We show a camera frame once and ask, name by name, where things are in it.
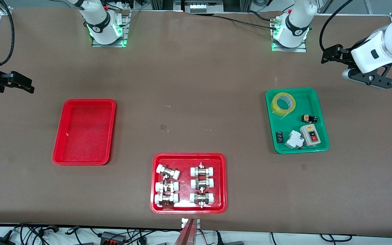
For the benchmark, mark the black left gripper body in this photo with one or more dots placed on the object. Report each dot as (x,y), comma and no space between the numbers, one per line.
(348,53)

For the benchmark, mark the yellow tape roll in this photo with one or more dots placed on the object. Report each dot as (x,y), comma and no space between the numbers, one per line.
(283,103)

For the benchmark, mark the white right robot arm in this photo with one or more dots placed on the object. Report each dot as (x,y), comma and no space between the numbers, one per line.
(98,20)

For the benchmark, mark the green plastic tray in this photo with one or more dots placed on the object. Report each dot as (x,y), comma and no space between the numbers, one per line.
(291,122)

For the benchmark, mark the empty-type red plastic tray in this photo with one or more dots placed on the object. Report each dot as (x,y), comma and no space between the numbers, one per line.
(84,132)

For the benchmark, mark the red tray holding fittings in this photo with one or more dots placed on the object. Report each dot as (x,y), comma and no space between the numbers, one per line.
(185,204)

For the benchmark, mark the small black brass component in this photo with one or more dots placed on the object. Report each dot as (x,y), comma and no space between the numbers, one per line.
(310,119)

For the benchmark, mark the white circuit breaker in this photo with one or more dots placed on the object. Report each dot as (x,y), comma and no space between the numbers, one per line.
(294,140)

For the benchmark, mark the small black terminal block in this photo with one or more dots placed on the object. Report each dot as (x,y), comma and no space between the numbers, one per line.
(279,137)

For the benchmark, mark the grey power strip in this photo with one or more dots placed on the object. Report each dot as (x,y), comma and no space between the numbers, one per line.
(202,6)

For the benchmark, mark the black power adapter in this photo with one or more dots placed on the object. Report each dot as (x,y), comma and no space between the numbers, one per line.
(1,241)

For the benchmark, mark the white metal pipe fitting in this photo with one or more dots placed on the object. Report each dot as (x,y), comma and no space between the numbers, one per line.
(166,199)
(166,186)
(202,183)
(202,170)
(201,198)
(168,172)

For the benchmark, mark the black box orange connectors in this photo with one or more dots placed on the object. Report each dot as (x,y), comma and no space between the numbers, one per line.
(112,237)

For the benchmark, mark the red aluminium profile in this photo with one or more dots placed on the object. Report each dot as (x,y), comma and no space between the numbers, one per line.
(186,234)

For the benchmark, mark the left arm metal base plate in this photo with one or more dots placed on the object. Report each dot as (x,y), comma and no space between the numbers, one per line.
(301,48)

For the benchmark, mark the grey push-button switch box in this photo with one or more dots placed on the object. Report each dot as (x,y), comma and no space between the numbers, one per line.
(310,135)

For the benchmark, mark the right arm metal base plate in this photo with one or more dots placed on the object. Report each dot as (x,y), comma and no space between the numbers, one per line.
(125,34)

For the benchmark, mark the silver profile bracket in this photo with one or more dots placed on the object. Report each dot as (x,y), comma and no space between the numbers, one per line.
(183,223)

